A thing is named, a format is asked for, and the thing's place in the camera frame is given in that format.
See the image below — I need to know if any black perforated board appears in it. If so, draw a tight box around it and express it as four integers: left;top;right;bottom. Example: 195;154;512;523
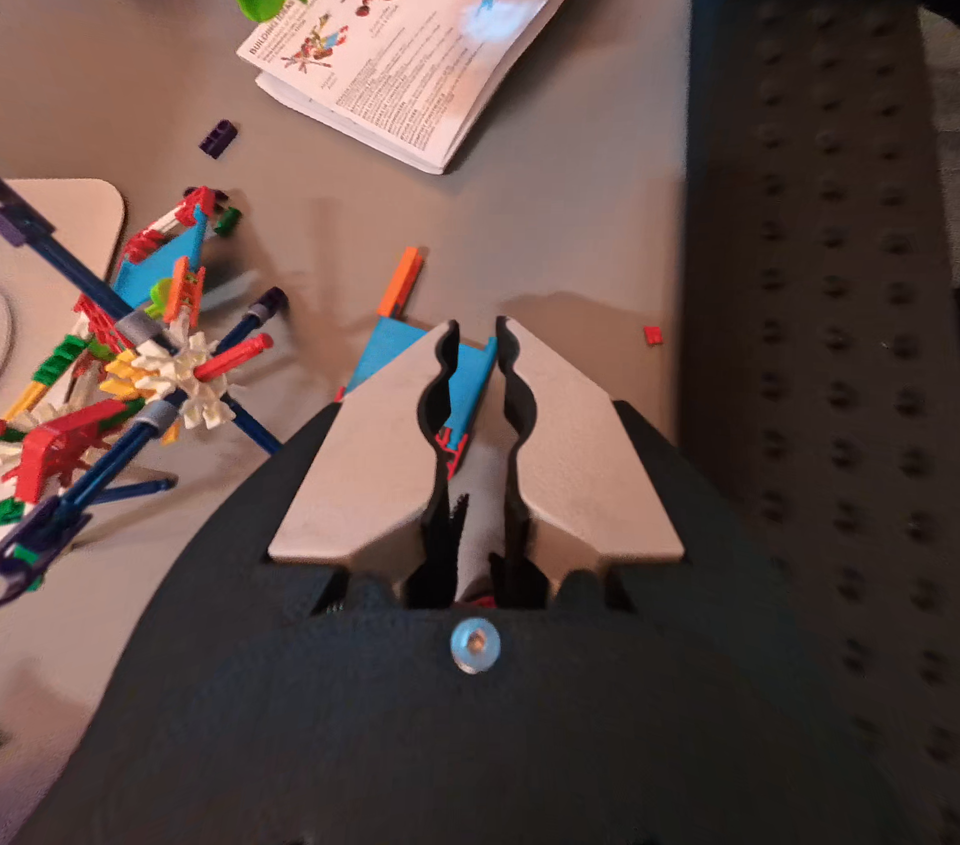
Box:
678;0;960;845

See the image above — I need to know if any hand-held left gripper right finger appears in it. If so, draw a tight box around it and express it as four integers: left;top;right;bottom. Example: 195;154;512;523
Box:
495;316;687;610

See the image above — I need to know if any orange toy piece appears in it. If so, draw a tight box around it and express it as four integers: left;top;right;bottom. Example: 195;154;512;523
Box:
375;245;428;322

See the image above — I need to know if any purple toy connector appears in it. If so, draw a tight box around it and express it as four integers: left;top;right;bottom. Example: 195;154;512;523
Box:
198;118;240;161

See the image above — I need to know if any blue toy panel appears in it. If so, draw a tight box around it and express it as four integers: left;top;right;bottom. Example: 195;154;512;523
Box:
343;315;501;468

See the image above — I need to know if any white document stand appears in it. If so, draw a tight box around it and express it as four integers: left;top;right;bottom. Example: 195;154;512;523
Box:
0;177;128;426

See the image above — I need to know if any instruction booklet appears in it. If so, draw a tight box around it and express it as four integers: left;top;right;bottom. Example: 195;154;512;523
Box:
235;0;633;176

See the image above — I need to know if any red toy connector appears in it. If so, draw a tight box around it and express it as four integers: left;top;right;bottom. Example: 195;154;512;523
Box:
435;428;471;481

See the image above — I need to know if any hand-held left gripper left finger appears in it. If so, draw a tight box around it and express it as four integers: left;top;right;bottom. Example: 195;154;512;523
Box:
267;320;462;610

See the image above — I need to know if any colourful toy windmill model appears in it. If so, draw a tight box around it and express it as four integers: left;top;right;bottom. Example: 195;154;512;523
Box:
0;176;291;608

